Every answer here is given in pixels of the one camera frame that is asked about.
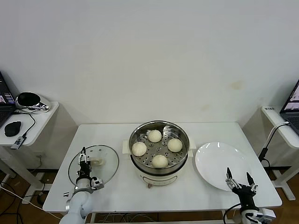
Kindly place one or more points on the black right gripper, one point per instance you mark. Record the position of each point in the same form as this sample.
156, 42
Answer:
245, 194

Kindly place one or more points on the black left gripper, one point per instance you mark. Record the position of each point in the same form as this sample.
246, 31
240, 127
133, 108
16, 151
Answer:
84, 171

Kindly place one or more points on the glass pot lid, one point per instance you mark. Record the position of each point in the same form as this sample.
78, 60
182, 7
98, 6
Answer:
107, 163

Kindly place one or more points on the white steamed baozi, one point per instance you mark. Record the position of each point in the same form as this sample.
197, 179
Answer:
139, 149
175, 144
160, 161
154, 136

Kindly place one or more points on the perforated steel steamer basket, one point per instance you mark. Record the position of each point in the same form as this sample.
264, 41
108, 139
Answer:
180, 156

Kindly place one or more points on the white round plate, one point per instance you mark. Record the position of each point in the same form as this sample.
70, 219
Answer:
222, 163

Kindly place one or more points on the white side table with mouse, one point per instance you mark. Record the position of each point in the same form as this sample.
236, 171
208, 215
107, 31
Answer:
42, 126

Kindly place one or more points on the white side table with label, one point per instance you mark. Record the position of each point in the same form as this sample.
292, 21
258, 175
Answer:
278, 126

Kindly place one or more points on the small grey usb hub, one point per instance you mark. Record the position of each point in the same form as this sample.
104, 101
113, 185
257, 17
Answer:
18, 142

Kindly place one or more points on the cream electric cooker base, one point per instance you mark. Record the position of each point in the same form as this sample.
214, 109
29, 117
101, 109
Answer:
158, 178

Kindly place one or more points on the black computer mouse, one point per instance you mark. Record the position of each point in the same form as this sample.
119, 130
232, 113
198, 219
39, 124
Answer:
12, 128

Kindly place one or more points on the white printed label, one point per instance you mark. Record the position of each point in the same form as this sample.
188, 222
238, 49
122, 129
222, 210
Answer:
269, 108

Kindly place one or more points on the black laptop beside chrome helmet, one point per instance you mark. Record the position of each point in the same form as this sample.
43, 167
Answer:
4, 109

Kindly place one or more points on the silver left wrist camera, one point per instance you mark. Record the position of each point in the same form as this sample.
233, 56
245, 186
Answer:
97, 183

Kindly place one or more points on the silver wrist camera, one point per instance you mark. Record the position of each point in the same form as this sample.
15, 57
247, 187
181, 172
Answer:
97, 183
266, 215

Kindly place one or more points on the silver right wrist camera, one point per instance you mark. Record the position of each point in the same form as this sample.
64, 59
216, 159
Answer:
266, 215

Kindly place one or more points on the white wall outlet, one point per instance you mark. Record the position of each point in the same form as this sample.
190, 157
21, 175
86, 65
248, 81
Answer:
39, 154

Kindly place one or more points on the white main table frame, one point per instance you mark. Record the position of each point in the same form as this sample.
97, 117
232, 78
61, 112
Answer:
187, 221

